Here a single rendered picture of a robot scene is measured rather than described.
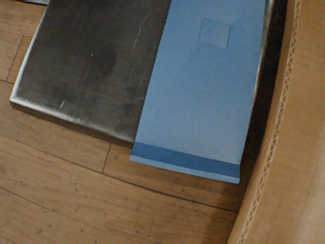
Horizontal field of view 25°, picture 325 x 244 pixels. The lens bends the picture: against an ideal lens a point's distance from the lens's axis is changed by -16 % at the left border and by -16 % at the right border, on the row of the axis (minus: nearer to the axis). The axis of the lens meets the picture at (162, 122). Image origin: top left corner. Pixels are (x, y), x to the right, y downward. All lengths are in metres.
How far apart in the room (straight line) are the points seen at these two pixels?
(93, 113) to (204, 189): 0.09
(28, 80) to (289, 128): 0.19
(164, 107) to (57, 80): 0.08
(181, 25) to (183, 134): 0.08
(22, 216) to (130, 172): 0.09
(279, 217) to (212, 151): 0.08
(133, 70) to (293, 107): 0.12
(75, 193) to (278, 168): 0.14
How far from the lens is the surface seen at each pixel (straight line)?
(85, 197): 0.56
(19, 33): 0.60
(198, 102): 0.55
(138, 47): 0.57
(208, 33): 0.57
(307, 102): 0.59
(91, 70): 0.56
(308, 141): 0.58
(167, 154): 0.53
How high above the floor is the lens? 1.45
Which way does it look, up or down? 75 degrees down
